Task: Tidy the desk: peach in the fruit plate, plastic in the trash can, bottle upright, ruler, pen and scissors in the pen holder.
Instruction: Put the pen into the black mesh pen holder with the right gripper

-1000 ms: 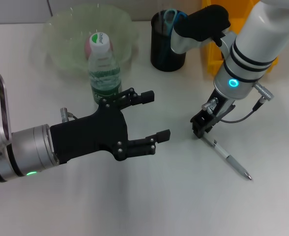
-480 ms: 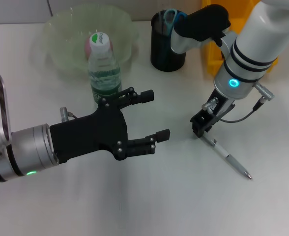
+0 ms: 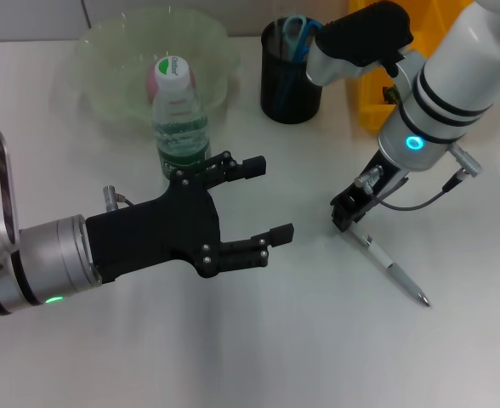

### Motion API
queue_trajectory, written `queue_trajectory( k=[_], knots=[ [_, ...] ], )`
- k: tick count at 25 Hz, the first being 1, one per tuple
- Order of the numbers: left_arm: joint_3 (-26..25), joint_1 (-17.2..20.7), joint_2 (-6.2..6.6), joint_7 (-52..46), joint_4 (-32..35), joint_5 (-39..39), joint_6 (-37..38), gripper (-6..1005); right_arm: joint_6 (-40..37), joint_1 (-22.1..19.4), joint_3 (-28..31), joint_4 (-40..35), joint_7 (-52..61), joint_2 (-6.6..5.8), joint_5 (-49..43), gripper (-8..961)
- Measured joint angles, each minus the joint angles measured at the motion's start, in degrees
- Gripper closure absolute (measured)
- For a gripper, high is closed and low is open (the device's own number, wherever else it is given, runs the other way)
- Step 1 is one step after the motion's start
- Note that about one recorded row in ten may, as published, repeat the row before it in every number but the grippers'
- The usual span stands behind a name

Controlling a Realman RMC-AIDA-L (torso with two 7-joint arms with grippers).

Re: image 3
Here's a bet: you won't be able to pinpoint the pink peach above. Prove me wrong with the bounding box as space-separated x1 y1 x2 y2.
145 66 199 99

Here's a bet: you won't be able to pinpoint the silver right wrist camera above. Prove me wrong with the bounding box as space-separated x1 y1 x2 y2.
304 0 416 87

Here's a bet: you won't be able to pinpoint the yellow plastic bin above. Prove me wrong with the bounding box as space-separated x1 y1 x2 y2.
346 0 477 138

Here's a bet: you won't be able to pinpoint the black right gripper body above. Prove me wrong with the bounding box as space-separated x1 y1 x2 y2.
342 150 409 206

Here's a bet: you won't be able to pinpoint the clear green-label water bottle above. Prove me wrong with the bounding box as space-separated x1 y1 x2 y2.
151 56 212 182

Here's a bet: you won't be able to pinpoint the blue scissors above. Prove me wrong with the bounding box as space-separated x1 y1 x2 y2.
275 14 324 112

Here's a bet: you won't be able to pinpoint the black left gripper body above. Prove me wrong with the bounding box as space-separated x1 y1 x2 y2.
84 171 223 282

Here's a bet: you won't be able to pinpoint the silver ballpoint pen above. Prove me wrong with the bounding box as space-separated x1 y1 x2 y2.
349 223 432 309

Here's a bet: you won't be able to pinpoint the black mesh pen holder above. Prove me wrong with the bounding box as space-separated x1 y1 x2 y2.
259 16 325 125

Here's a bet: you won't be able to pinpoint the translucent green fruit bowl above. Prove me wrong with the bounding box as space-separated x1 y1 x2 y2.
54 7 241 138

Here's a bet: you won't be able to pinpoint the right gripper cable with plug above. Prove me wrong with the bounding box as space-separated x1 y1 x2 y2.
353 143 485 213

